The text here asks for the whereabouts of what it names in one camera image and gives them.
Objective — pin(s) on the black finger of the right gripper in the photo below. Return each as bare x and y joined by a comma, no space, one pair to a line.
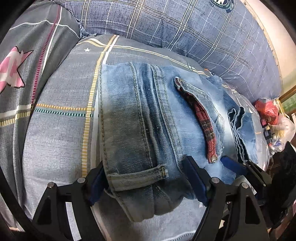
257,177

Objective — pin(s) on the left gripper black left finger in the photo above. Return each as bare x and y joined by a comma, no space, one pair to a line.
51,218

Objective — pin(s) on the light blue denim jeans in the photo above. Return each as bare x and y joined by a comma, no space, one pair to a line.
150,118

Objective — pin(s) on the grey star patterned bedsheet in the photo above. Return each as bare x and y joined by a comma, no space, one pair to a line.
50,116

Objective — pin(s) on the red plastic bag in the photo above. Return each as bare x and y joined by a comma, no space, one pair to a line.
267,111

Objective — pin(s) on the clear plastic bag of items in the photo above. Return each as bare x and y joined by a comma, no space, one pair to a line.
278,135

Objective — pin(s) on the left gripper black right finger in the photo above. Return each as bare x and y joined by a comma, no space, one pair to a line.
232,212

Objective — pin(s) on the blue plaid pillow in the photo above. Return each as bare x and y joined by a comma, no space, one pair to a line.
224,38

